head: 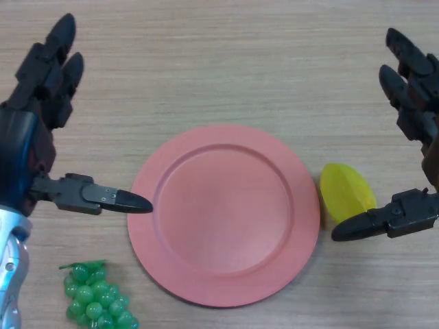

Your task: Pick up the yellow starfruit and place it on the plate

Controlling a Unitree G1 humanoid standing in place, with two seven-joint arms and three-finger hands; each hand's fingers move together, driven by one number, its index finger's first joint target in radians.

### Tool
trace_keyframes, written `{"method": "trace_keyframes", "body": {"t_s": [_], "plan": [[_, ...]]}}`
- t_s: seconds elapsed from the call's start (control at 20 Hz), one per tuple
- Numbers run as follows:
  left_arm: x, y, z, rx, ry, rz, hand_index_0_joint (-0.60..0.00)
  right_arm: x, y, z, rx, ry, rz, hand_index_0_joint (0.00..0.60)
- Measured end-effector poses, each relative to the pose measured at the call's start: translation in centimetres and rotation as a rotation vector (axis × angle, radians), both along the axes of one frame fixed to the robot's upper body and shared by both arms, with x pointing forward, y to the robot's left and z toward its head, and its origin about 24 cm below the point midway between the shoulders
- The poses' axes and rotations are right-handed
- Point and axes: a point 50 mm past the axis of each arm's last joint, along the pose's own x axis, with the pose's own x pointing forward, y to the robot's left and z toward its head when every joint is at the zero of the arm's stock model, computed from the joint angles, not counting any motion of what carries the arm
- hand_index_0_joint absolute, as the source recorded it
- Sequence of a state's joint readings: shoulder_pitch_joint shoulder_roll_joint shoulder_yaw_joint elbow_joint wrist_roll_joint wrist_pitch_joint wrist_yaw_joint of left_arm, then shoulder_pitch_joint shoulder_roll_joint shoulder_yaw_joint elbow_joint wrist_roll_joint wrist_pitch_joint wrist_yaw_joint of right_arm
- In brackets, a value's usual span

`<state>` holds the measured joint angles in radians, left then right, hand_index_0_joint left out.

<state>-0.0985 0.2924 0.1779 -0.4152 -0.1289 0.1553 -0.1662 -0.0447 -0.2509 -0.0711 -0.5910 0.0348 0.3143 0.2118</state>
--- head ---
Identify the green grape bunch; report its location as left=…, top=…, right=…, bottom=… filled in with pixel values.
left=58, top=258, right=141, bottom=329

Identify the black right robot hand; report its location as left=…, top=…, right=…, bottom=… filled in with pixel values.
left=331, top=27, right=439, bottom=243

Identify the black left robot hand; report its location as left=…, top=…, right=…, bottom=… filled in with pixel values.
left=0, top=12, right=154, bottom=220

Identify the yellow starfruit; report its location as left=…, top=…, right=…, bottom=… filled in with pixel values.
left=319, top=162, right=378, bottom=226

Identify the pink round plate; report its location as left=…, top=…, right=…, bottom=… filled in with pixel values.
left=126, top=123, right=322, bottom=308

